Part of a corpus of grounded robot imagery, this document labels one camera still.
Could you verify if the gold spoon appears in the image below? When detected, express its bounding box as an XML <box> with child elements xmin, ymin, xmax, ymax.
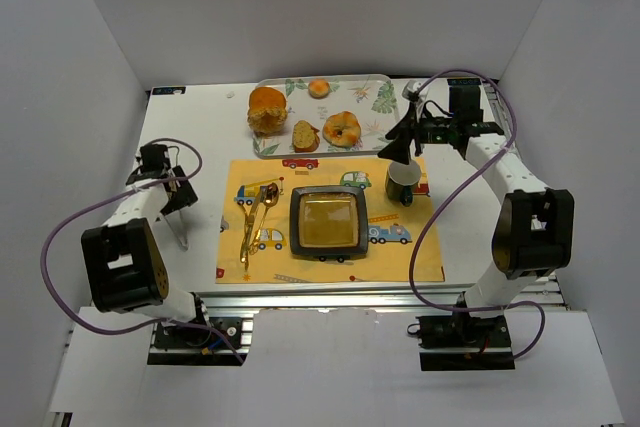
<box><xmin>249</xmin><ymin>182</ymin><xmax>280</xmax><ymax>254</ymax></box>

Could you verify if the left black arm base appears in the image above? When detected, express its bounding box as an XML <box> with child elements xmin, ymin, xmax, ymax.
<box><xmin>147</xmin><ymin>317</ymin><xmax>249</xmax><ymax>367</ymax></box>

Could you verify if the small round bun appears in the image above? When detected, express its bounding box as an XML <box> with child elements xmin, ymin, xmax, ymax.
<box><xmin>308</xmin><ymin>78</ymin><xmax>331</xmax><ymax>99</ymax></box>

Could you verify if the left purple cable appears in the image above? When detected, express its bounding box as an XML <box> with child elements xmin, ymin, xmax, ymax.
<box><xmin>40</xmin><ymin>137</ymin><xmax>246</xmax><ymax>366</ymax></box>

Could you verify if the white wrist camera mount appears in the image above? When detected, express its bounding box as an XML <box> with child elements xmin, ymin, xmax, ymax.
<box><xmin>402</xmin><ymin>79</ymin><xmax>426</xmax><ymax>104</ymax></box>

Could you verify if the green mug white inside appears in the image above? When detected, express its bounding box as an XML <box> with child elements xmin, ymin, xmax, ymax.
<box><xmin>385</xmin><ymin>160</ymin><xmax>422</xmax><ymax>207</ymax></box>

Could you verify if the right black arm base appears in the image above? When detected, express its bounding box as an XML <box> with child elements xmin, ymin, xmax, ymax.
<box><xmin>406</xmin><ymin>313</ymin><xmax>515</xmax><ymax>372</ymax></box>

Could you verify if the gold knife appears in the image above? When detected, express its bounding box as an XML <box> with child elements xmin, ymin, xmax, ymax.
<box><xmin>240</xmin><ymin>181</ymin><xmax>274</xmax><ymax>261</ymax></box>

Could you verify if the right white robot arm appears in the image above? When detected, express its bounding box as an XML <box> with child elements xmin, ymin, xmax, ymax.
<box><xmin>378</xmin><ymin>79</ymin><xmax>575</xmax><ymax>318</ymax></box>

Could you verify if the aluminium frame rail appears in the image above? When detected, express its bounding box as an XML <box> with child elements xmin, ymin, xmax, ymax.
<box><xmin>200</xmin><ymin>281</ymin><xmax>568</xmax><ymax>317</ymax></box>

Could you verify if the sliced bread piece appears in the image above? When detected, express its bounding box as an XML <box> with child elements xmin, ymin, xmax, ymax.
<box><xmin>292</xmin><ymin>120</ymin><xmax>320</xmax><ymax>153</ymax></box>

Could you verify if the purple cable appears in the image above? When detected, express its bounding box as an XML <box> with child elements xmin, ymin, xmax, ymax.
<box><xmin>409</xmin><ymin>68</ymin><xmax>547</xmax><ymax>361</ymax></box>
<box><xmin>40</xmin><ymin>137</ymin><xmax>246</xmax><ymax>366</ymax></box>

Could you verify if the square black brown plate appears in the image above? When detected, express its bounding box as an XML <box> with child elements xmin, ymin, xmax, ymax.
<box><xmin>289</xmin><ymin>185</ymin><xmax>369</xmax><ymax>263</ymax></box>

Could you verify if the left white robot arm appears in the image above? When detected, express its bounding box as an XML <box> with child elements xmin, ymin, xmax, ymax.
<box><xmin>81</xmin><ymin>143</ymin><xmax>208</xmax><ymax>325</ymax></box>

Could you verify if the yellow vehicle print placemat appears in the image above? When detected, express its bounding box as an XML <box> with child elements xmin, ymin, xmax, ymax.
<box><xmin>216</xmin><ymin>157</ymin><xmax>445</xmax><ymax>285</ymax></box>

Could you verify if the large orange muffin bread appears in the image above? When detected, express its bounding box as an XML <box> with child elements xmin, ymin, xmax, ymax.
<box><xmin>247</xmin><ymin>86</ymin><xmax>288</xmax><ymax>135</ymax></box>

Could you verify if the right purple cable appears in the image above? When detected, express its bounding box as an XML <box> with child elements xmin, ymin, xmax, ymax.
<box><xmin>409</xmin><ymin>68</ymin><xmax>547</xmax><ymax>361</ymax></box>

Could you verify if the gold fork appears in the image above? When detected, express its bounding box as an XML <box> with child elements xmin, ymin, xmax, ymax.
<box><xmin>240</xmin><ymin>186</ymin><xmax>267</xmax><ymax>270</ymax></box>

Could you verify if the orange twisted bagel bread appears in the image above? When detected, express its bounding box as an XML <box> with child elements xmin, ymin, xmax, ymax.
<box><xmin>322</xmin><ymin>111</ymin><xmax>361</xmax><ymax>148</ymax></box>

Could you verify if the white floral serving tray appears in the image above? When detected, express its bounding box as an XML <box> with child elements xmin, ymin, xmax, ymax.
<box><xmin>253</xmin><ymin>74</ymin><xmax>400</xmax><ymax>159</ymax></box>

